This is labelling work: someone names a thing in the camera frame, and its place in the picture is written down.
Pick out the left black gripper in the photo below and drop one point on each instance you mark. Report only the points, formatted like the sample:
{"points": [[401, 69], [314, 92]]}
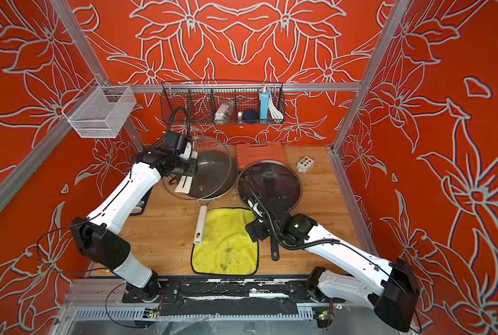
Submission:
{"points": [[194, 166]]}

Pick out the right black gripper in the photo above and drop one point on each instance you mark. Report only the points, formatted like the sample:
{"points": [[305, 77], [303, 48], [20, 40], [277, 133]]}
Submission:
{"points": [[259, 226]]}

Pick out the yellow microfiber cloth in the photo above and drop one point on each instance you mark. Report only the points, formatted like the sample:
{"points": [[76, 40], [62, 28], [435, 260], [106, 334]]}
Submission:
{"points": [[226, 248]]}

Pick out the glass lid with white handle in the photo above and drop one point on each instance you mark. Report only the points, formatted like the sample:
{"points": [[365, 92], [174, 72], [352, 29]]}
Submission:
{"points": [[200, 144]]}

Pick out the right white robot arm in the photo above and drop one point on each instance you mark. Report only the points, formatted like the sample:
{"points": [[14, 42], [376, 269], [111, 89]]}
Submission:
{"points": [[393, 291]]}

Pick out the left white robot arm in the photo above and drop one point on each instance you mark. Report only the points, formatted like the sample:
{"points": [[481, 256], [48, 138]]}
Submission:
{"points": [[97, 236]]}

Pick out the black frying pan with lid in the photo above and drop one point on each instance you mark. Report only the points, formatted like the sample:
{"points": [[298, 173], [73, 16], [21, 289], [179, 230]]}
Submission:
{"points": [[274, 186]]}

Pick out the white packet in basket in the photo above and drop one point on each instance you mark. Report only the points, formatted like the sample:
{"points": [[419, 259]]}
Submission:
{"points": [[224, 112]]}

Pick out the red plastic tool case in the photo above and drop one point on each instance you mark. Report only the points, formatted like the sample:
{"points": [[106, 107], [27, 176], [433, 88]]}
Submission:
{"points": [[249, 153]]}

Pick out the white box with dots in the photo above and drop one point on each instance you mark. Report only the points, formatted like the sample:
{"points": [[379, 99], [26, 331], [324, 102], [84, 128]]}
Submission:
{"points": [[305, 164]]}

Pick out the dark blue round object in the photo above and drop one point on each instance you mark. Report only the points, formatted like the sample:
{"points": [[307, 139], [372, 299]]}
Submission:
{"points": [[250, 116]]}

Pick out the blue white bottle in basket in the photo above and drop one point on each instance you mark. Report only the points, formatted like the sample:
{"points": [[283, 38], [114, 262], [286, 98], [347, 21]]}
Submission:
{"points": [[264, 105]]}

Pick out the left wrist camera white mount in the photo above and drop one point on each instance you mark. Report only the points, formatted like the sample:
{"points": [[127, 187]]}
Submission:
{"points": [[189, 152]]}

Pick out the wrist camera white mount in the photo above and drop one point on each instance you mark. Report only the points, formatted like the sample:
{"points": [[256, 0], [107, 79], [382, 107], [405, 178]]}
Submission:
{"points": [[189, 152], [254, 207]]}

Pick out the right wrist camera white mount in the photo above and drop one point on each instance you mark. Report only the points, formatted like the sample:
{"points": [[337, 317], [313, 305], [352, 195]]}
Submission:
{"points": [[254, 207]]}

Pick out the dark wok with white handle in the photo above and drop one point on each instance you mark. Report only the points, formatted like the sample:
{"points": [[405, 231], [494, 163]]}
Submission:
{"points": [[214, 178]]}

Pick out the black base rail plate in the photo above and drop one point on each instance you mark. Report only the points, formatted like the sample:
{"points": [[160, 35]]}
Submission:
{"points": [[232, 296]]}

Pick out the black wire wall basket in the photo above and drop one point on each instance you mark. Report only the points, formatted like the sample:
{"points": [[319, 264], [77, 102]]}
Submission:
{"points": [[223, 102]]}

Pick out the clear plastic wall bin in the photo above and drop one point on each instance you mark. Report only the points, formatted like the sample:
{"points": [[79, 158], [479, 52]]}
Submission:
{"points": [[101, 112]]}

